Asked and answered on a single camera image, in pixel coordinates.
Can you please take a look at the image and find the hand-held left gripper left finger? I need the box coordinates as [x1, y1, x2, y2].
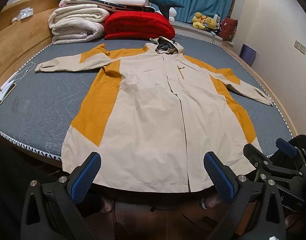
[20, 151, 102, 240]

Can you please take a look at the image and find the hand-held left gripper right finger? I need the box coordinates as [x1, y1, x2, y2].
[203, 151, 287, 240]

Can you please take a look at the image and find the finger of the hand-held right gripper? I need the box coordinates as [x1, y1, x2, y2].
[276, 137, 306, 173]
[243, 143, 274, 179]

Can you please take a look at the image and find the beige and yellow hooded jacket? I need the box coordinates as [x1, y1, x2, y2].
[34, 37, 273, 193]

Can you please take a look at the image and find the person's right foot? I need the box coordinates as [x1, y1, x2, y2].
[201, 195, 222, 210]

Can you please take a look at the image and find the person's foot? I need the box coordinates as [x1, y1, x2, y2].
[99, 197, 116, 213]
[201, 195, 222, 210]

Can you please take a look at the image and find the person's left foot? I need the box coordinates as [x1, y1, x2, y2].
[99, 197, 116, 213]

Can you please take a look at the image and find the grey table mat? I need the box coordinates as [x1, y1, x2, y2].
[0, 32, 294, 162]

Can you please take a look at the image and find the purple box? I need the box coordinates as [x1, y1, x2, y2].
[239, 43, 257, 67]

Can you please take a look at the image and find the white flat box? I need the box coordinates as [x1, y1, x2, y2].
[0, 78, 16, 91]

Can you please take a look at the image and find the white window ledge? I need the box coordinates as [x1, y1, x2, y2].
[171, 21, 234, 46]

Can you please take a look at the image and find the yellow plush toy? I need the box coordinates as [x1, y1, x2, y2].
[192, 12, 208, 30]
[205, 16, 219, 30]

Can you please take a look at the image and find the cream folded fleece blanket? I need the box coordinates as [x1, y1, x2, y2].
[48, 4, 110, 46]

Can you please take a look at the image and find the red folded blanket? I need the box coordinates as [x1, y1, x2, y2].
[104, 11, 176, 41]

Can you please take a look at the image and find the white tissue packet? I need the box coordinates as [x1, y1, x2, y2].
[18, 8, 34, 20]

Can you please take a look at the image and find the dark patterned folded blanket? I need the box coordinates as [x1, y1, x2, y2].
[102, 2, 156, 13]

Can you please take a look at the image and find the white charging cable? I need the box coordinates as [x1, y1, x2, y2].
[14, 60, 38, 83]

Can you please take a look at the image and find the wooden bed frame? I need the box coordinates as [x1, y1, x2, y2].
[0, 0, 300, 140]

